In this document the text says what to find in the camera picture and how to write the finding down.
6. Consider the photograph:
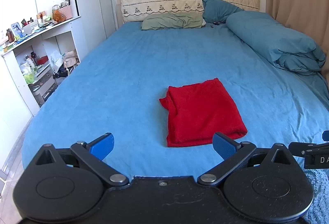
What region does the red knit sweater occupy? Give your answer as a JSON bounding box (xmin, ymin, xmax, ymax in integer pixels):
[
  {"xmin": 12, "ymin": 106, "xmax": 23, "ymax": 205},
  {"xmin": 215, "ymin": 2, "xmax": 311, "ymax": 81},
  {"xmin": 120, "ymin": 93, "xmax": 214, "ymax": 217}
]
[{"xmin": 160, "ymin": 78, "xmax": 248, "ymax": 147}]

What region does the blue fluffy rug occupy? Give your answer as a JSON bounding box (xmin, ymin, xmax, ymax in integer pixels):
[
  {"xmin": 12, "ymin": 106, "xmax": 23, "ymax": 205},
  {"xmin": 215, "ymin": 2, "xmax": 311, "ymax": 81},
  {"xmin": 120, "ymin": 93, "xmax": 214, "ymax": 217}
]
[{"xmin": 303, "ymin": 170, "xmax": 329, "ymax": 224}]

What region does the rolled blue duvet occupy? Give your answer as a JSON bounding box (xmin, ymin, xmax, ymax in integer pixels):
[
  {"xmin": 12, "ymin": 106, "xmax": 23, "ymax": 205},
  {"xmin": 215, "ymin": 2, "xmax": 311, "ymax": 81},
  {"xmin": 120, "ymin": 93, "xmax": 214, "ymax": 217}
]
[{"xmin": 226, "ymin": 11, "xmax": 326, "ymax": 75}]

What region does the white shelf desk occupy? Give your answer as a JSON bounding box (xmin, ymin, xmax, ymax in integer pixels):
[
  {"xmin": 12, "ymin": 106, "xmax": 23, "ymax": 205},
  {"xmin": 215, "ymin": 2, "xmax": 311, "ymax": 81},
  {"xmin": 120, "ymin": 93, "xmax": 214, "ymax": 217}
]
[{"xmin": 1, "ymin": 16, "xmax": 88, "ymax": 116}]

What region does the beige handbag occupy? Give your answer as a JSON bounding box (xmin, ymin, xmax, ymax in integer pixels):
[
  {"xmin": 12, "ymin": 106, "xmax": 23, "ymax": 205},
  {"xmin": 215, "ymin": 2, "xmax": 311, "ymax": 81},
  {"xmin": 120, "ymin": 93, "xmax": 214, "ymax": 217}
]
[{"xmin": 64, "ymin": 50, "xmax": 80, "ymax": 69}]

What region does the red box on shelf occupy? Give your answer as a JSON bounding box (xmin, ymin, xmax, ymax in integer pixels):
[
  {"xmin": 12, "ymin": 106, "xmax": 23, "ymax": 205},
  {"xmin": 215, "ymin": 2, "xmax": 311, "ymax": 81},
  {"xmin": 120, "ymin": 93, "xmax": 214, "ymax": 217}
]
[{"xmin": 36, "ymin": 55, "xmax": 49, "ymax": 65}]

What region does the dark teal pillow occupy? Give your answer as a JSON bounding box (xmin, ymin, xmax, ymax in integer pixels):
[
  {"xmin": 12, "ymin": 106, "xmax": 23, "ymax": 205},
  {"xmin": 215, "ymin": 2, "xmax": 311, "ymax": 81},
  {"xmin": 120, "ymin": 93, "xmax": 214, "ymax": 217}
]
[{"xmin": 202, "ymin": 0, "xmax": 243, "ymax": 24}]

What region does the orange plush bear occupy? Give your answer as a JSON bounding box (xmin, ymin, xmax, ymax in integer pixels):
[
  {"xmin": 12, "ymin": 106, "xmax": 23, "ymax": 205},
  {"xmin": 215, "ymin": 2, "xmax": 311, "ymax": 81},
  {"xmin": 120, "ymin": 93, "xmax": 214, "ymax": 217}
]
[{"xmin": 52, "ymin": 10, "xmax": 66, "ymax": 24}]

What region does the green pillow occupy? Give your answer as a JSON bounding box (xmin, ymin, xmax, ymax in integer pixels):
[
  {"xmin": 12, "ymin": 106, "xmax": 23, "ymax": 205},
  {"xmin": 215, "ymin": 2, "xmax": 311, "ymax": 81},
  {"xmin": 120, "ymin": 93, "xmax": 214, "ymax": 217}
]
[{"xmin": 141, "ymin": 12, "xmax": 206, "ymax": 30}]

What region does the pink basket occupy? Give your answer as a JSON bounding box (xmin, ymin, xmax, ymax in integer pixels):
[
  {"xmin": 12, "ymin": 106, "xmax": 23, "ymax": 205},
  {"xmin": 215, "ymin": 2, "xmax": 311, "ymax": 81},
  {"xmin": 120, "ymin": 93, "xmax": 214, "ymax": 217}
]
[{"xmin": 59, "ymin": 5, "xmax": 73, "ymax": 20}]

